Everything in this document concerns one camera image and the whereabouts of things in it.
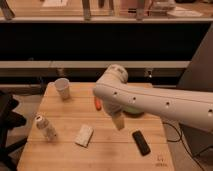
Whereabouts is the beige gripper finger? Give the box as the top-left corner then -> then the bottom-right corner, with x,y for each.
112,113 -> 125,130

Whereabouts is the clear plastic bottle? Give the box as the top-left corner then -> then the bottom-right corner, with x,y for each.
35,115 -> 57,141

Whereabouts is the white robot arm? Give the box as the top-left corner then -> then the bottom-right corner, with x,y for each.
93,64 -> 213,134

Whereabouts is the green bowl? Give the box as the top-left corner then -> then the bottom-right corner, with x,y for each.
124,107 -> 143,116

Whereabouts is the orange carrot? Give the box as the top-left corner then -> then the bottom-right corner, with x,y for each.
94,97 -> 102,111

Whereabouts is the white sponge block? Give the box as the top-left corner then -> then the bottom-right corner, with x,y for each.
75,124 -> 93,147

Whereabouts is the black remote control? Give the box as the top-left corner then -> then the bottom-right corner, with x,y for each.
132,131 -> 151,156

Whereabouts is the white paper cup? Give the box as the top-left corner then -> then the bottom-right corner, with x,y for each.
54,78 -> 70,100

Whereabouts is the black office chair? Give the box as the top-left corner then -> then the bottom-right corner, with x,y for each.
0,91 -> 27,171

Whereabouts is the black floor cable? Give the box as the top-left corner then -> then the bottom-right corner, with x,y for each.
163,121 -> 205,171

